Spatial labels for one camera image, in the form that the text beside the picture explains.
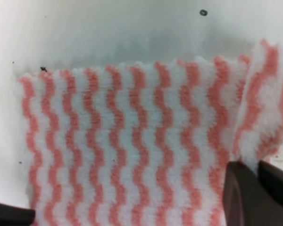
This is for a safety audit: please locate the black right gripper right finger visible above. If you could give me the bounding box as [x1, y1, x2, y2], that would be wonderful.
[223, 161, 283, 226]

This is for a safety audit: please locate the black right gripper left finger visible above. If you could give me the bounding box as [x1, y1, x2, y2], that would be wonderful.
[0, 203, 36, 226]

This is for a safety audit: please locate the pink white striped towel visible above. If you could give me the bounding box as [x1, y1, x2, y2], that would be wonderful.
[16, 40, 283, 226]

